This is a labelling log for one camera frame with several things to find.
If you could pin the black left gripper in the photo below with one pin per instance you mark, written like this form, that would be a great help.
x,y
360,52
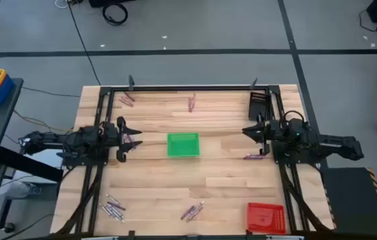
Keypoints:
x,y
122,140

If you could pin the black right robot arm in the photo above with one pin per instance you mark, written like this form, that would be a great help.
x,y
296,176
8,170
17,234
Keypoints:
x,y
308,136

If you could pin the black plastic basket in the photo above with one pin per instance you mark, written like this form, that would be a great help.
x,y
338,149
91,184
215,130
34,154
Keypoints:
x,y
258,100

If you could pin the black table clamp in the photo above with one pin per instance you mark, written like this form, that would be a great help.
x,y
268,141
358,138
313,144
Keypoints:
x,y
253,85
131,83

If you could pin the green plastic basket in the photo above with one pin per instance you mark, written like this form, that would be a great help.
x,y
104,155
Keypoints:
x,y
183,145

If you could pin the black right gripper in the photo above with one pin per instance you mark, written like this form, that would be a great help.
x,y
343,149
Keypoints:
x,y
271,130

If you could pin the red plastic basket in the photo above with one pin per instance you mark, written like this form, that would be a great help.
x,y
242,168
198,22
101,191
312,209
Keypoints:
x,y
266,218

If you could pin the white box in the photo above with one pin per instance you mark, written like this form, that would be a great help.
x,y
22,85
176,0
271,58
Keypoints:
x,y
49,160

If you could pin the black equipment box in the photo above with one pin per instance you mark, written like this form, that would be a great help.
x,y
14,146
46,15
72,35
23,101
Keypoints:
x,y
98,2

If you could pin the blue plastic bin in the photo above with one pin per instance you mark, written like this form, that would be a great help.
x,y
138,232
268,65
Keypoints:
x,y
6,90

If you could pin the black platform with hazard stripe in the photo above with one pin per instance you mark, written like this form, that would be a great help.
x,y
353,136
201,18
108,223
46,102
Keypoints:
x,y
351,200

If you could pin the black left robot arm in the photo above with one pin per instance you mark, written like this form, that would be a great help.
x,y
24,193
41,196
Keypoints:
x,y
84,140

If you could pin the clear plastic bag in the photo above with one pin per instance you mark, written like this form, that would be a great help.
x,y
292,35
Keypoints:
x,y
21,189

